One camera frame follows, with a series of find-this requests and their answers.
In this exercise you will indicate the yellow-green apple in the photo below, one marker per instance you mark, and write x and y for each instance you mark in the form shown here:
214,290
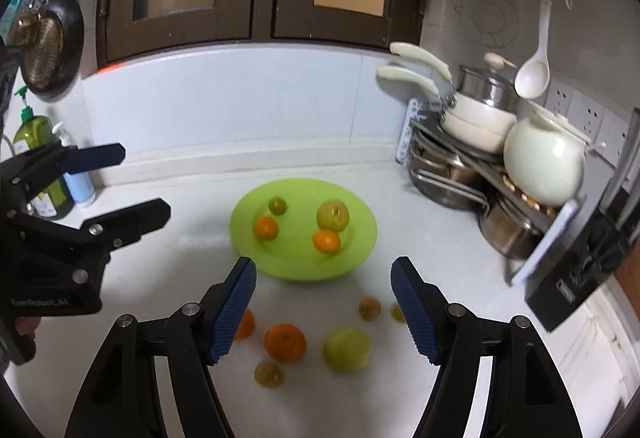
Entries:
333,215

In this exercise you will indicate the green dish soap bottle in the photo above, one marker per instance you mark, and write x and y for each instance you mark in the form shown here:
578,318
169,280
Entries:
35,136

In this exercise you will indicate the white metal pot rack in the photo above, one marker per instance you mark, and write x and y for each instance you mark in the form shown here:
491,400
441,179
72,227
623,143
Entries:
552,222

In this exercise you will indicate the large orange tangerine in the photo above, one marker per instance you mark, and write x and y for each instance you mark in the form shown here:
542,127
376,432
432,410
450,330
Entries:
285,343

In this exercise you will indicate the person's left hand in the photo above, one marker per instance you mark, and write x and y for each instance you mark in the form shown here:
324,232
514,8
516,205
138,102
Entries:
27,325

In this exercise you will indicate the steel knife handle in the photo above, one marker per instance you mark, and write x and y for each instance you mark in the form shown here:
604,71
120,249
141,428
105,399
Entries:
632,201
629,149

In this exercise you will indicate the cream saucepan upper handle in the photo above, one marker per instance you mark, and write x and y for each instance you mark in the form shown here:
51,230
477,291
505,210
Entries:
467,120

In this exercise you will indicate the small green grape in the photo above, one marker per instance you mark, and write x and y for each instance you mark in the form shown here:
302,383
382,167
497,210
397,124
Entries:
397,314

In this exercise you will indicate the brown wooden cutting board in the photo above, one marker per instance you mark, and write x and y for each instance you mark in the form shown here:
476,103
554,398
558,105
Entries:
628,276

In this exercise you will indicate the small orange kumquat left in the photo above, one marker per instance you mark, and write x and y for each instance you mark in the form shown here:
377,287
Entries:
266,228

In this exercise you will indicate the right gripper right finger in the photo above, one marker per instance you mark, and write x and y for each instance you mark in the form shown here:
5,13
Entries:
527,396

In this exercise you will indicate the steel pot with lid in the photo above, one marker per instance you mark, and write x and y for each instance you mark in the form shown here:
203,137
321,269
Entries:
487,85

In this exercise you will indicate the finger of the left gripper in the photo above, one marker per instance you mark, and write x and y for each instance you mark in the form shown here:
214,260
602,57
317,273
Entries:
115,225
19,184

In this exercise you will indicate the white blue pump bottle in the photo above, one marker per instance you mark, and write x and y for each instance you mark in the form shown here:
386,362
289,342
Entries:
80,185

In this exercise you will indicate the brass mesh strainer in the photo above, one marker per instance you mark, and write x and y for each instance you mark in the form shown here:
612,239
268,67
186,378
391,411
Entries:
40,38

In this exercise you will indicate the round wire trivet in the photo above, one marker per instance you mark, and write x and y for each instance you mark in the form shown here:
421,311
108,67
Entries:
488,23

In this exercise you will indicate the steel pan under rack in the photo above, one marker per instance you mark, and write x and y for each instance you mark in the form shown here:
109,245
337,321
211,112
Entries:
443,178

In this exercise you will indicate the green plastic plate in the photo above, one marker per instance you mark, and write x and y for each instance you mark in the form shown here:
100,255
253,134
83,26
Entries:
291,255

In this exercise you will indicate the small orange kumquat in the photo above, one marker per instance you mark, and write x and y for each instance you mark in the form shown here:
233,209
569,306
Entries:
266,228
326,241

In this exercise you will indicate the white wall power sockets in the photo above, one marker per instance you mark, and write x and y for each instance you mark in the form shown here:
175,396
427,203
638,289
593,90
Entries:
590,117

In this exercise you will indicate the white ceramic pot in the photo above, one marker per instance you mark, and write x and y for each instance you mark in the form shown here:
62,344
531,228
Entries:
544,156

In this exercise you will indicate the steel pot under rack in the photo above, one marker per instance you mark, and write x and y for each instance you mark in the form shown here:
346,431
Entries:
508,231

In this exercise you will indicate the large green apple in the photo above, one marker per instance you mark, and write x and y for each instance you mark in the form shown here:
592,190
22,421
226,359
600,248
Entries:
347,350

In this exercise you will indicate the black knife block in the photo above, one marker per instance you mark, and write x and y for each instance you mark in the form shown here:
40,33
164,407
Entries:
595,254

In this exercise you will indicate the white hanging ladle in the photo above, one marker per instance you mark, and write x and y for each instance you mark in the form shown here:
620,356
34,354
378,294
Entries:
533,76

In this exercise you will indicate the steel knife handle middle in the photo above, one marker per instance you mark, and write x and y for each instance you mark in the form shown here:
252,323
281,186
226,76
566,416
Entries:
632,201

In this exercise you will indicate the black frying pan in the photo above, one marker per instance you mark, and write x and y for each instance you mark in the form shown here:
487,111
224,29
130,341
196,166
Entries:
73,28

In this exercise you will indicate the small green lime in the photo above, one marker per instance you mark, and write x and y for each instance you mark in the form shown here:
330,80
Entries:
277,206

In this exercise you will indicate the small orange kumquat right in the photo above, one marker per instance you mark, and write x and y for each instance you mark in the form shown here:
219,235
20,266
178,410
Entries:
326,241

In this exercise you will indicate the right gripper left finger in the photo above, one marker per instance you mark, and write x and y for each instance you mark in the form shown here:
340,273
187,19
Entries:
119,396

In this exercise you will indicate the small brown longan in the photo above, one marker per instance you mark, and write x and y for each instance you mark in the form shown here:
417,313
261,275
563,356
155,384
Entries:
369,308

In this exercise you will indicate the steel knife handle left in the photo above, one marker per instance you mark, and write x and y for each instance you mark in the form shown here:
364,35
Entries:
629,149

